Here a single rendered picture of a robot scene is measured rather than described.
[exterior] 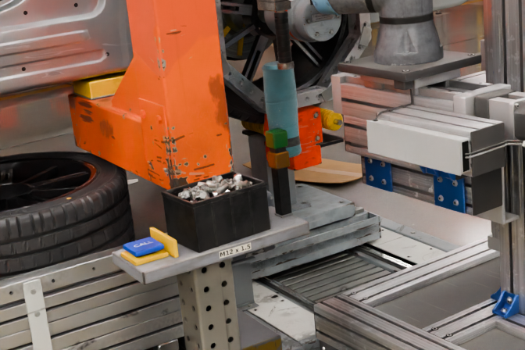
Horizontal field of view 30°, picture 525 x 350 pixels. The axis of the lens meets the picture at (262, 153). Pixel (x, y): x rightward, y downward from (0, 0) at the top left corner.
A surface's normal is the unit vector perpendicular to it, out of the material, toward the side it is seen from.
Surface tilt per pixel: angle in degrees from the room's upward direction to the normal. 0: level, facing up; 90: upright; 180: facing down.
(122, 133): 90
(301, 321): 0
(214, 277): 90
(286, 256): 90
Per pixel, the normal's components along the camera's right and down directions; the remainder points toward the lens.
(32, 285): 0.52, 0.18
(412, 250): -0.10, -0.96
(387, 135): -0.82, 0.22
